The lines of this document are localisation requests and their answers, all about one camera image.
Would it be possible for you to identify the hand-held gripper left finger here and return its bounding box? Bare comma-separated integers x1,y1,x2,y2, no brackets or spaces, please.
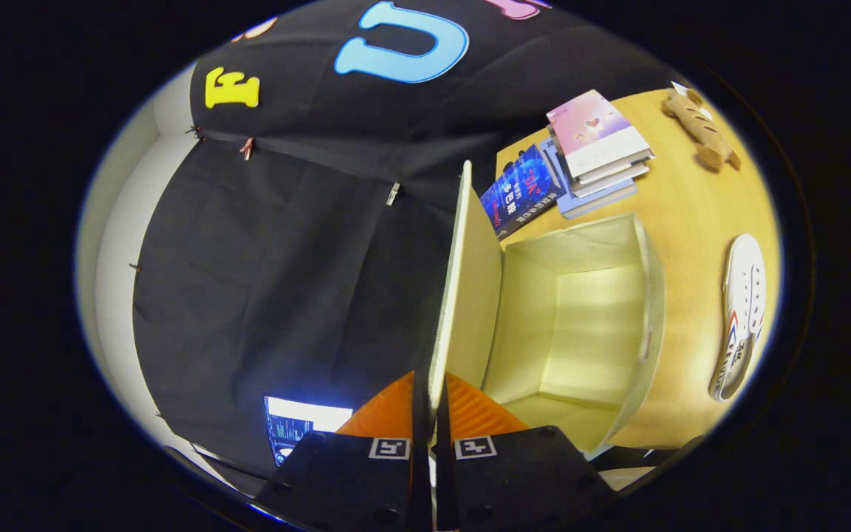
252,369,434,532

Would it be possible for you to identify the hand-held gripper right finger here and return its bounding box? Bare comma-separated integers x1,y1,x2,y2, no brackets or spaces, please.
433,372,616,532

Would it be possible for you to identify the green fabric storage box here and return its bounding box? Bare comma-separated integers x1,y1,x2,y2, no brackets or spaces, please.
429,161,667,453

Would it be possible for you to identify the white striped canvas shoe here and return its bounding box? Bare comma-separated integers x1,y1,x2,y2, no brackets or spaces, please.
708,234,768,402

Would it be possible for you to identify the computer monitor screen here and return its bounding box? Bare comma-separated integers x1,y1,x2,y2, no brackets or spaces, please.
264,395,354,466

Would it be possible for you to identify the black backdrop cloth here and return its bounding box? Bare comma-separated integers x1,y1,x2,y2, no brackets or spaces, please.
130,0,685,474

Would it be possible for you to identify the dark blue book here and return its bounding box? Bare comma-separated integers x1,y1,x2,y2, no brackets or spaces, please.
479,144,567,241

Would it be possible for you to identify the grey white book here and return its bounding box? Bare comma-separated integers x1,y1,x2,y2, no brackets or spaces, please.
570,157,652,198

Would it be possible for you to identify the brown plush toy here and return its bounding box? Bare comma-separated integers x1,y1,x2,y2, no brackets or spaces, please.
662,81,742,173

